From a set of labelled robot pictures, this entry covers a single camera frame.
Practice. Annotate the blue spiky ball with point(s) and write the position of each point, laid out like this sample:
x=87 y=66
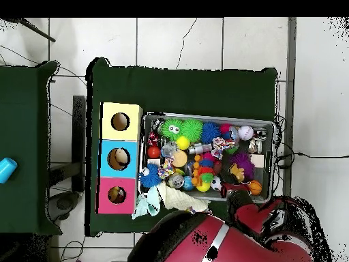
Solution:
x=211 y=132
x=151 y=176

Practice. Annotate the green spiky ball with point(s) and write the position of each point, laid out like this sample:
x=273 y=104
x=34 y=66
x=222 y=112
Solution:
x=192 y=130

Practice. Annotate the light blue cup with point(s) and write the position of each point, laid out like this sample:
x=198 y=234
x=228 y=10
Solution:
x=6 y=169

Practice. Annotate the small yellow ball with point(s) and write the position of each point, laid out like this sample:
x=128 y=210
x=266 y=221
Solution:
x=183 y=143

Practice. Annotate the small orange basketball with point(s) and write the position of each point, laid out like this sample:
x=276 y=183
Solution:
x=254 y=187

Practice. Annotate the black and white soccer ball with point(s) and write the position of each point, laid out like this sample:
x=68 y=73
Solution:
x=216 y=183

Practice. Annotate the cream yellow muslin cloth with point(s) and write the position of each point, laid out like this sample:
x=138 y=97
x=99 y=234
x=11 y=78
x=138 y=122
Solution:
x=182 y=199

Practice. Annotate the shallow clear mesh bin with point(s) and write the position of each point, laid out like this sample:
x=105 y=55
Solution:
x=271 y=136

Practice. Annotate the blue globe ball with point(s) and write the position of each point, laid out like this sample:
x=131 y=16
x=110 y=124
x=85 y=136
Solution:
x=188 y=183

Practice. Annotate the green furry googly-eyed toy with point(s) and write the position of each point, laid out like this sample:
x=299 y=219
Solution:
x=173 y=130

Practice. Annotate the green covered side table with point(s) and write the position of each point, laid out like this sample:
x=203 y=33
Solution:
x=24 y=136

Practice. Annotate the grey stand base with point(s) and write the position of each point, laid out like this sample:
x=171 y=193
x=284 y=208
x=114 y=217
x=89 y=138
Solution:
x=62 y=204

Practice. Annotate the black rod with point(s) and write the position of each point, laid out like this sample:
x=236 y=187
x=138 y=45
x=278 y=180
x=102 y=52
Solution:
x=32 y=30

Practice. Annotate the white baseball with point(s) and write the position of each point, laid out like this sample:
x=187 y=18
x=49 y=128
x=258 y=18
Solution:
x=245 y=132

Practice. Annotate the mint green muslin cloth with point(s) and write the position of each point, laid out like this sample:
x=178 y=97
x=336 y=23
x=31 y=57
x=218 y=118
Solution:
x=146 y=202

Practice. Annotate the wooden box with three holes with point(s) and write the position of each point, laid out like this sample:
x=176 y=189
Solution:
x=130 y=164

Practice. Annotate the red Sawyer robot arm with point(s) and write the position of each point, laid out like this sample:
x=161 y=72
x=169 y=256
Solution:
x=229 y=240

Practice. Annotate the purple plush toy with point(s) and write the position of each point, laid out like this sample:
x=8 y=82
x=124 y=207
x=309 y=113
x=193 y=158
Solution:
x=245 y=162

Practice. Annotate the round orange disc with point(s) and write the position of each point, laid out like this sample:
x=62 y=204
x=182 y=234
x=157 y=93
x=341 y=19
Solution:
x=180 y=159

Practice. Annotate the dark green table cloth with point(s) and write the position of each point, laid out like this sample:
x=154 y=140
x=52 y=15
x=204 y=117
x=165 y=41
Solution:
x=180 y=90

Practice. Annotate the silver drink can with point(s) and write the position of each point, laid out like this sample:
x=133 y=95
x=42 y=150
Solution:
x=175 y=180

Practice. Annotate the black upright panel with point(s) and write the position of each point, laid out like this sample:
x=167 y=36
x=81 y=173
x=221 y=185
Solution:
x=79 y=136

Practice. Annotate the pale wooden block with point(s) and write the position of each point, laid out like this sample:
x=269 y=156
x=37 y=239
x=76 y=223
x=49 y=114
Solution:
x=257 y=161

